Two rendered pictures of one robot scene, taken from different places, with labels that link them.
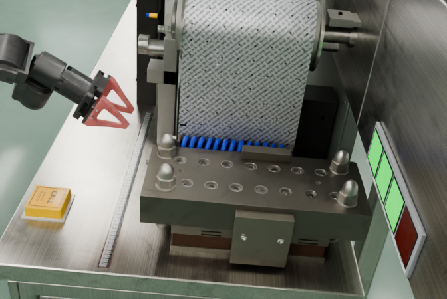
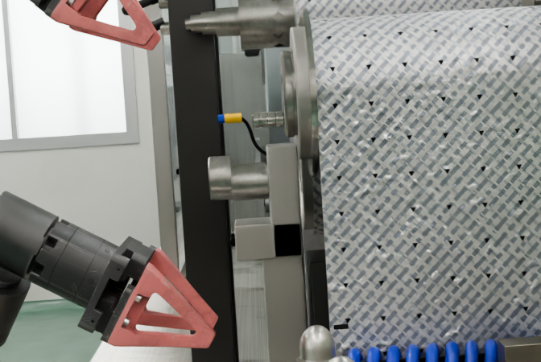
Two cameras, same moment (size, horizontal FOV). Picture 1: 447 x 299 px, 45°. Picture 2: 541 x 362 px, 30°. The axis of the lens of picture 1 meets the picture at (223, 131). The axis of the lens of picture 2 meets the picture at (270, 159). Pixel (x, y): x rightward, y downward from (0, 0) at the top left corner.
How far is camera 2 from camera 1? 0.41 m
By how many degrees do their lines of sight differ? 29
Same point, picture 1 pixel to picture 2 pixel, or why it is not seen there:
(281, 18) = (520, 32)
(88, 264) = not seen: outside the picture
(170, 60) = (285, 197)
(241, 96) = (468, 225)
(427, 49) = not seen: outside the picture
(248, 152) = (520, 347)
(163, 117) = (281, 348)
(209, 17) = (367, 51)
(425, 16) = not seen: outside the picture
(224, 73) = (420, 174)
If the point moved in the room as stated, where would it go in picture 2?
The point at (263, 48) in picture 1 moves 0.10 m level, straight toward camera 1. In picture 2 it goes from (496, 99) to (518, 99)
